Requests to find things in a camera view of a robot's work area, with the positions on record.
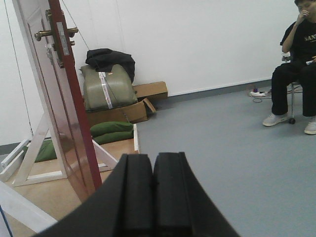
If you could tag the open flat cardboard box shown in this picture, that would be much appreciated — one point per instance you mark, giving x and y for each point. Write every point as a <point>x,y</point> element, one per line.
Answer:
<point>134,113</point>

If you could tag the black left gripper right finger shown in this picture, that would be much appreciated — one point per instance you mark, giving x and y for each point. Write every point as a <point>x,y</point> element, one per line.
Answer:
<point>182,207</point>

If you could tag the upper green sandbag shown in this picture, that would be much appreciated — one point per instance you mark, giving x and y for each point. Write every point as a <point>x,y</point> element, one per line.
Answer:
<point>110,127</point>

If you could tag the brass door handle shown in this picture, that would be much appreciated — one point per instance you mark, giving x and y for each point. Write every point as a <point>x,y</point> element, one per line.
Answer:
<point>40,34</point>

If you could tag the black jacket on sack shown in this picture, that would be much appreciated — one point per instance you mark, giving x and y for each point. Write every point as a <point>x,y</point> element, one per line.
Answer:
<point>103,59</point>

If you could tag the seated person in black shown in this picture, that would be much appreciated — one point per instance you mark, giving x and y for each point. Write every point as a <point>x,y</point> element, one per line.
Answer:
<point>300,41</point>

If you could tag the white wooden door frame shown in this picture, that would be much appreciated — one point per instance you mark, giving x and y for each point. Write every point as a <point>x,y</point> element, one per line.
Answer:
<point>46,125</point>

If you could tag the green sandbag behind door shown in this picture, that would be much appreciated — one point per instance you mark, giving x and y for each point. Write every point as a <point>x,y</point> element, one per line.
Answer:
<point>46,152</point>

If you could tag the white aluminium rail on floor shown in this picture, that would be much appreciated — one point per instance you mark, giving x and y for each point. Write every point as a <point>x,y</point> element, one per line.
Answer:
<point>11,160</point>

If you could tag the reddish brown wooden door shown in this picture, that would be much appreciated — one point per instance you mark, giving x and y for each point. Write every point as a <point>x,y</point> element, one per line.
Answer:
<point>57,67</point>

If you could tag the white power strip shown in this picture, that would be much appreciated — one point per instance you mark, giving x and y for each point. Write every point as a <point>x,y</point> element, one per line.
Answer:
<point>256,93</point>

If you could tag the olive green woven sack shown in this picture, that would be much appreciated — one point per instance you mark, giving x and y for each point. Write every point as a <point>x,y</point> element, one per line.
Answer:
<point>107,90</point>

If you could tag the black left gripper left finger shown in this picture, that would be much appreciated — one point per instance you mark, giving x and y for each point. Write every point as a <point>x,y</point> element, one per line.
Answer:
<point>121,207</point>

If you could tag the office chair with wheels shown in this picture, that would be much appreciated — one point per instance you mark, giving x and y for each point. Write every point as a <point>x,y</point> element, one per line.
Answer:
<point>286,58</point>

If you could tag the closed long cardboard box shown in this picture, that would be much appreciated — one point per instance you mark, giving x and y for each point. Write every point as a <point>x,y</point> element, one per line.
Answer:
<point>152,91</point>

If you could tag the plywood base board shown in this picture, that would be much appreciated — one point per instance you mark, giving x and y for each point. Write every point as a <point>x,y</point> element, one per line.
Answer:
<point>57,198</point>

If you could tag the lower green sandbag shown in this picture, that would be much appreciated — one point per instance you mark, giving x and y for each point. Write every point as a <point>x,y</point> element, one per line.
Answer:
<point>113,137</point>

